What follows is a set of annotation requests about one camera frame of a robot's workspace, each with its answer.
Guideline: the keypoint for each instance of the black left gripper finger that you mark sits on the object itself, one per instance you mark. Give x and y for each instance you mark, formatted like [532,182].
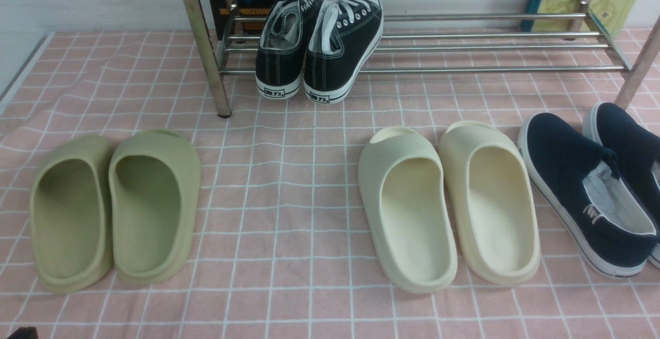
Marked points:
[24,333]

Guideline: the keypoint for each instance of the black canvas sneaker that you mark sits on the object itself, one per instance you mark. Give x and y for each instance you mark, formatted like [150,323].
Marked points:
[345,35]
[279,62]

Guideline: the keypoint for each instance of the left navy slip-on shoe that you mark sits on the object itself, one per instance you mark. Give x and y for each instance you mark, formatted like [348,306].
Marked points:
[547,143]

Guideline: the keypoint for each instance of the navy slip-on shoe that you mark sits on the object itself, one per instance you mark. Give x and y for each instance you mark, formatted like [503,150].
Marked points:
[626,143]
[547,143]

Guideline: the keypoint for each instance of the metal shoe rack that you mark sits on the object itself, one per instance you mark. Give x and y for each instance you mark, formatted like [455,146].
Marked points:
[586,32]

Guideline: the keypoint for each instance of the right navy slip-on shoe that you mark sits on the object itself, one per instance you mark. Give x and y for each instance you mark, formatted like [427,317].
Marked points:
[626,143]

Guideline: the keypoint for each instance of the left green foam slipper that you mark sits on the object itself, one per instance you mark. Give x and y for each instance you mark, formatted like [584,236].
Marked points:
[70,215]

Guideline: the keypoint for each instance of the green foam slipper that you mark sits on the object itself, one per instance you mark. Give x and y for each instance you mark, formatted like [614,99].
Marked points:
[154,183]
[70,215]

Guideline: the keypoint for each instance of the right green foam slipper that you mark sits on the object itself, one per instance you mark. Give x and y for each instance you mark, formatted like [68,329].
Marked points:
[154,183]

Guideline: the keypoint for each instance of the left cream foam slipper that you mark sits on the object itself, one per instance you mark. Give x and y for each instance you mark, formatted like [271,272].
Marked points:
[401,182]

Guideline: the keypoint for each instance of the cream foam slipper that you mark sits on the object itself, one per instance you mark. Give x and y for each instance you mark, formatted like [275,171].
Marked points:
[401,182]
[492,202]

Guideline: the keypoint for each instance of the right cream foam slipper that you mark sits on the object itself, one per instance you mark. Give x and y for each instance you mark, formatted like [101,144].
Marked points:
[492,202]

